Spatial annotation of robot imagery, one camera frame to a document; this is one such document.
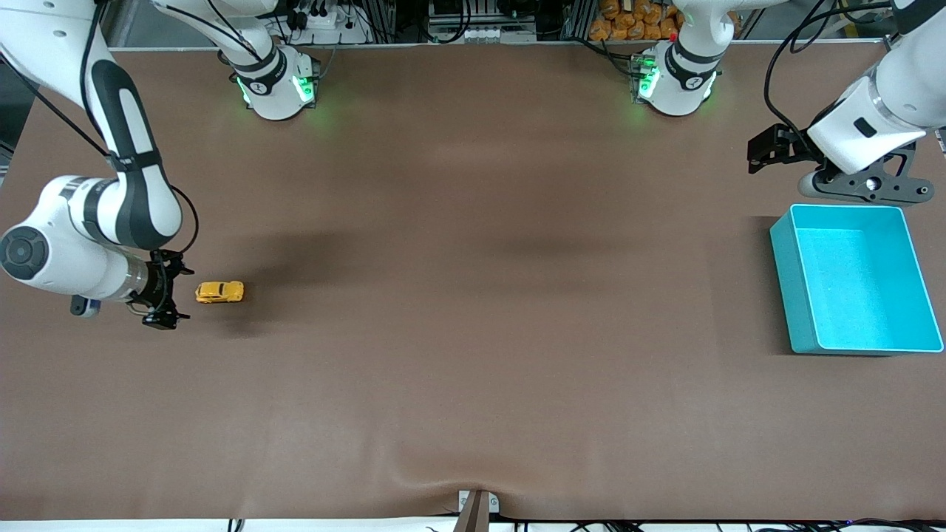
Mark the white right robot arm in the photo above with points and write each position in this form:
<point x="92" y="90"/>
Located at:
<point x="44" y="273"/>

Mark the aluminium equipment rack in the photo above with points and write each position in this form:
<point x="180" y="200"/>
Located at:
<point x="443" y="22"/>

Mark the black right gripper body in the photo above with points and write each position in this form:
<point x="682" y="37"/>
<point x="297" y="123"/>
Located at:
<point x="158" y="284"/>

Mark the silver camera mount bracket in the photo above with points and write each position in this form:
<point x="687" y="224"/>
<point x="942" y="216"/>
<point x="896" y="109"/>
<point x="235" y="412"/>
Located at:
<point x="477" y="513"/>

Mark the white terminal block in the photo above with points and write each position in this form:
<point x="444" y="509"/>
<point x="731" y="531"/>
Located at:
<point x="480" y="34"/>

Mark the brown table cover mat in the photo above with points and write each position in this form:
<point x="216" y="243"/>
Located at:
<point x="473" y="295"/>

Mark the white power strip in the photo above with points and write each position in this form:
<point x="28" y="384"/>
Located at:
<point x="332" y="33"/>

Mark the pile of orange objects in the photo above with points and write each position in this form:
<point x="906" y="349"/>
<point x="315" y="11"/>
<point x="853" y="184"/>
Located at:
<point x="628" y="26"/>

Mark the yellow beetle toy car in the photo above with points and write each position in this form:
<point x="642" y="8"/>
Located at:
<point x="219" y="292"/>

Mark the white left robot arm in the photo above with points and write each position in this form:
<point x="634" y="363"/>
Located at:
<point x="887" y="96"/>

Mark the teal plastic storage bin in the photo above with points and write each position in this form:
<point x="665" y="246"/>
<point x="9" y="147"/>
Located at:
<point x="865" y="295"/>

